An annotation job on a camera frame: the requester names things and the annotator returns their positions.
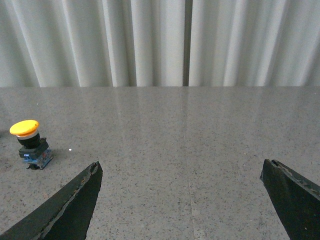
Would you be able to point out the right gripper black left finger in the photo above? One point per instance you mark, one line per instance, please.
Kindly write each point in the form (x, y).
(64, 216)

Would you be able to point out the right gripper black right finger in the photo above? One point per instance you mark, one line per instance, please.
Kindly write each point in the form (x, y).
(295, 199)

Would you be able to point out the yellow mushroom push button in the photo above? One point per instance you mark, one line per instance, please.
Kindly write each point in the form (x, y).
(35, 150)

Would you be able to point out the white pleated curtain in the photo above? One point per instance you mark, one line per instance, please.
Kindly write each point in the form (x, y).
(114, 43)

